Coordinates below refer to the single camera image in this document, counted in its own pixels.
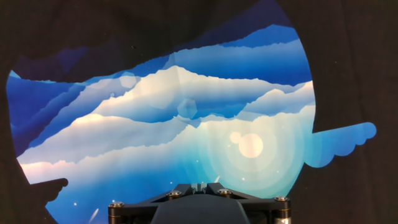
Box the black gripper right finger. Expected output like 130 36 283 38
198 182 292 224

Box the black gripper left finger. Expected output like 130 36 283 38
108 182 200 224

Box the black cloth with mountain print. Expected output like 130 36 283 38
0 0 398 224

